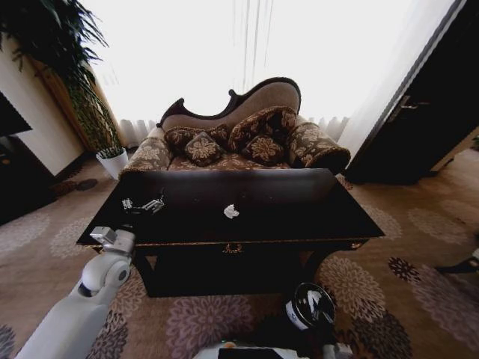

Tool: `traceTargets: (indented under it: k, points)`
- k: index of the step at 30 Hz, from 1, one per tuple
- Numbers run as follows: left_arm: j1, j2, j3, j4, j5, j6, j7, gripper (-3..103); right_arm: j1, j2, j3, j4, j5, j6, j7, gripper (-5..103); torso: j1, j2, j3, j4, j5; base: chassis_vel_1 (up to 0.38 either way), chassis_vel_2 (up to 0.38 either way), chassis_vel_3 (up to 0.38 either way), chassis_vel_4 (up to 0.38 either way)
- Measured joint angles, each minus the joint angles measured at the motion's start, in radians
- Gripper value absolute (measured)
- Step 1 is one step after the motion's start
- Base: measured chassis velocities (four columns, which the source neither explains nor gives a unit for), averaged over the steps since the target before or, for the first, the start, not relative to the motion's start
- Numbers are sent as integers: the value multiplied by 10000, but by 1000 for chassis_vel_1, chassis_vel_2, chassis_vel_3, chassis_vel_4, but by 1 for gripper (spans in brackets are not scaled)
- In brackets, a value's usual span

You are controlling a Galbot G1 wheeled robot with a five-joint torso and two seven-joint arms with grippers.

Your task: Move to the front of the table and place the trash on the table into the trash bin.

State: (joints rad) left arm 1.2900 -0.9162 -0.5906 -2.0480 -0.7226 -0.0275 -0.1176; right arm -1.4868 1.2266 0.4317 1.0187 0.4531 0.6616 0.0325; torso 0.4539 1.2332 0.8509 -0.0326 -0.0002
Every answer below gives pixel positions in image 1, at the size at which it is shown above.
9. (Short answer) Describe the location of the glossy black trash bin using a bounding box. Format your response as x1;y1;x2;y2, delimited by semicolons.
283;281;338;333

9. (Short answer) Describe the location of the white plant pot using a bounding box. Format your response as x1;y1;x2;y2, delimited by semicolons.
95;147;130;180

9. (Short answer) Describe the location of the square floral cushion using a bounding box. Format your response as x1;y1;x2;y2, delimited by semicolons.
182;131;228;168
241;133;286;162

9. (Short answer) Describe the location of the small floral bolster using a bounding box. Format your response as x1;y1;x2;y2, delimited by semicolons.
163;124;230;154

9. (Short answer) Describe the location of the dark wooden table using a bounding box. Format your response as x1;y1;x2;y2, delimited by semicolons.
76;168;386;298

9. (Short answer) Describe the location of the dark television cabinet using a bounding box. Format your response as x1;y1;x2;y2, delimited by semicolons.
0;135;58;226

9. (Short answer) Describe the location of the floral brown chaise sofa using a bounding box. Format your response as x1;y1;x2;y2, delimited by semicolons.
118;76;352;180

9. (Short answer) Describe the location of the large round floral bolster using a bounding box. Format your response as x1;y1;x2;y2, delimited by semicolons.
228;105;299;153

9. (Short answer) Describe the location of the black television screen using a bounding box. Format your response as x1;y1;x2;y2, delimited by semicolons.
0;91;34;138

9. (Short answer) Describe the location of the tall green potted plant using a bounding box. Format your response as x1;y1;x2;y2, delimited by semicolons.
0;0;124;158

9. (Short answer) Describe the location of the white sheer curtain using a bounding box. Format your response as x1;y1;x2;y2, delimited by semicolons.
80;0;465;149

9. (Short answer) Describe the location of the dark wooden door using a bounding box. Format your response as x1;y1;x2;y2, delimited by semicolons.
344;0;479;185

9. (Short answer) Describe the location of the metal door handle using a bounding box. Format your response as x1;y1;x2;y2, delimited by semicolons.
388;95;431;113

